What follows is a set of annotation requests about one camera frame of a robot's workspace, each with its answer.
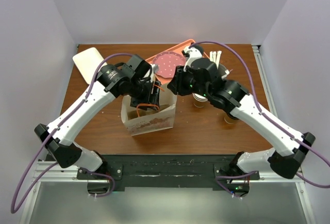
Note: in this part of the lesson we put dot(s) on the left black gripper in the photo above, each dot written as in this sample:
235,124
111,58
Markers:
151,100

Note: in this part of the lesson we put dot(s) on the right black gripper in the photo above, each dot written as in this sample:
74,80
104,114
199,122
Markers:
176,85

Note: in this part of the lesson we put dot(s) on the cardboard cup carrier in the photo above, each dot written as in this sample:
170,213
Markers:
140,113

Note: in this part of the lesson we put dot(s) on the paper bag with orange handles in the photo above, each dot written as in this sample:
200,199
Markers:
151,123

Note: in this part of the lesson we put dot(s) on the single brown paper cup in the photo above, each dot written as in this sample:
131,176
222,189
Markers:
230,120

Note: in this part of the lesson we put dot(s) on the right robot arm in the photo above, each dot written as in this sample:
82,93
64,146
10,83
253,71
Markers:
288,146

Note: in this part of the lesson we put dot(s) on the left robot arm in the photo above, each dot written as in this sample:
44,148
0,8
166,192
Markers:
58,137

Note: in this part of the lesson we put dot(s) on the white takeout box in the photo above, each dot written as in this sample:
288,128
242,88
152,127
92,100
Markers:
87,61

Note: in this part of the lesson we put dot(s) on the grey stirrer holder cup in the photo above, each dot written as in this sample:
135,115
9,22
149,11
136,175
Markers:
221,69

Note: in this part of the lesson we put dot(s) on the stack of paper cups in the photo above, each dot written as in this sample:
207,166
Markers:
199,101

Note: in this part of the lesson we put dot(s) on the white wrapped stirrer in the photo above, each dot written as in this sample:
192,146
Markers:
218,57
213,55
227,72

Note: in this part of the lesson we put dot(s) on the pink dotted plate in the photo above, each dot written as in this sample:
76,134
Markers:
167,62

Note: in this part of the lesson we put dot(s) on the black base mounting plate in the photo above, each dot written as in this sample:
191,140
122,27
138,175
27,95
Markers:
177,171

